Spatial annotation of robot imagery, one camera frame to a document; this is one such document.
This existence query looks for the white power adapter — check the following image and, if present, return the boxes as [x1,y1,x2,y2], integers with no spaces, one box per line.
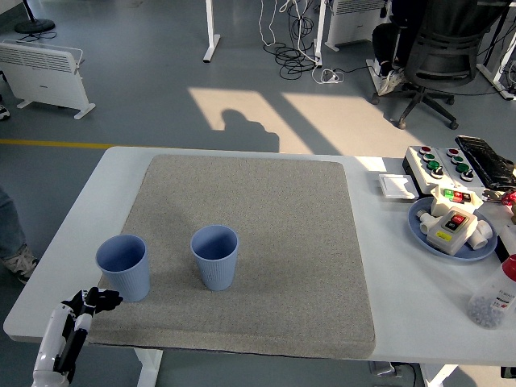
[321,68,346,85]

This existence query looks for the white desk foot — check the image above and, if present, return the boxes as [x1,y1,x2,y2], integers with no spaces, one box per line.
[365,58,384,96]

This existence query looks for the black fan stand base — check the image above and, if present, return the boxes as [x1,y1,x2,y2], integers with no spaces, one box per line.
[15,0,56,34]

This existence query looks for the grey power strip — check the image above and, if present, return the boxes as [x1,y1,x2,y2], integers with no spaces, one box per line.
[368,360,416,380]

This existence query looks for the blue plate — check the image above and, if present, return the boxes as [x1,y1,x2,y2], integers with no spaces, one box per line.
[407,196,499,264]

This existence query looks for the person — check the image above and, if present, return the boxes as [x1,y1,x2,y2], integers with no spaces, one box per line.
[0,185,40,285]
[371,0,428,97]

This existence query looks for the black office chair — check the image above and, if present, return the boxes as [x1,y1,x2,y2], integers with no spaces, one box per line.
[371,0,501,130]

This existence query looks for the white panel heater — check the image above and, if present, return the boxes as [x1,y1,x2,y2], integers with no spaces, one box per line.
[0,39,97,120]
[324,0,394,52]

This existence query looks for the black cable bundle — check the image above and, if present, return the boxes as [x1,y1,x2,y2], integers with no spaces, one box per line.
[264,0,323,80]

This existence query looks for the clear bottle red cap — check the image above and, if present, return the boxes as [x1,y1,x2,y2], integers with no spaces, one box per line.
[467,253,516,331]

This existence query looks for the white push-button control box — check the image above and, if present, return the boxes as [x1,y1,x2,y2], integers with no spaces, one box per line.
[402,144,493,197]

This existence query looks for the white box green red switches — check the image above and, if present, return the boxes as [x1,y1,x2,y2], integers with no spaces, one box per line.
[429,185,484,217]

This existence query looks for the blue ribbed plastic cup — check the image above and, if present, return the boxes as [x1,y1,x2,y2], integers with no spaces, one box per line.
[189,224,239,291]
[95,235,151,303]

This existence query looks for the white box red black switch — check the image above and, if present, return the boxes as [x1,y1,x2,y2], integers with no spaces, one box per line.
[426,206,480,257]

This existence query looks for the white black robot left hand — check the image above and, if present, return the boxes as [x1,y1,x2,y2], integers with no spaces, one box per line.
[31,286,124,387]

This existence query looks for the grey-brown mat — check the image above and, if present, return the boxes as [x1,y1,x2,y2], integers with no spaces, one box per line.
[83,154,377,360]

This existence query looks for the white table leg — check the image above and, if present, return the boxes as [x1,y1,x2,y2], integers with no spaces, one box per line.
[422,364,460,387]
[134,348,164,387]

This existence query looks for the white desk leg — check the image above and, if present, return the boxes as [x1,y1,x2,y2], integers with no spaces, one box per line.
[313,0,327,67]
[476,0,516,101]
[202,0,222,63]

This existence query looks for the black wrapped keyboard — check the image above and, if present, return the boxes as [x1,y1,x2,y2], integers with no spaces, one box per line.
[455,135,516,190]

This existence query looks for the white pipe fitting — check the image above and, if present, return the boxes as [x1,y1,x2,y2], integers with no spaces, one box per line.
[416,209,436,235]
[467,220,495,250]

